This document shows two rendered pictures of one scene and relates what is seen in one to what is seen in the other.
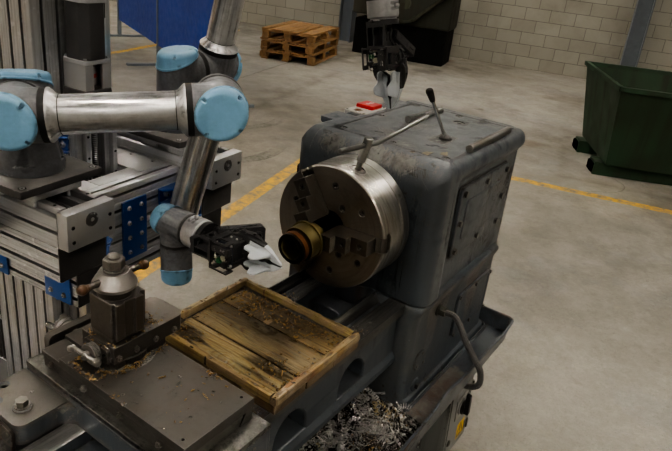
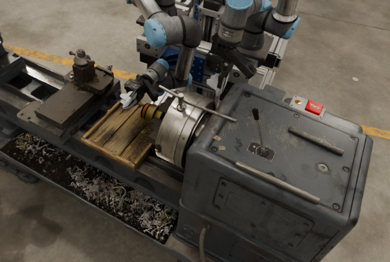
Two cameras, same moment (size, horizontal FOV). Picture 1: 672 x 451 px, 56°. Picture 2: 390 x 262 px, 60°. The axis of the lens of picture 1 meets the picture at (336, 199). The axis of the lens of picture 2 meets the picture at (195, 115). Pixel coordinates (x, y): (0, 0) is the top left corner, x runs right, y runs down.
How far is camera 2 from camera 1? 1.67 m
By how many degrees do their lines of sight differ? 66
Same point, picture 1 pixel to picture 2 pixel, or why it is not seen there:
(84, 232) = (143, 49)
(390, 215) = (166, 138)
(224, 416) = (50, 117)
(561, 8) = not seen: outside the picture
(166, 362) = (82, 96)
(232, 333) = (130, 120)
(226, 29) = (279, 4)
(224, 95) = (149, 24)
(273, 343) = (125, 135)
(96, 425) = not seen: hidden behind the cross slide
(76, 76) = not seen: outside the picture
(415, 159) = (206, 132)
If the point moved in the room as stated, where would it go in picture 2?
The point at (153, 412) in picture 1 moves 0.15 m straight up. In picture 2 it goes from (53, 99) to (46, 75)
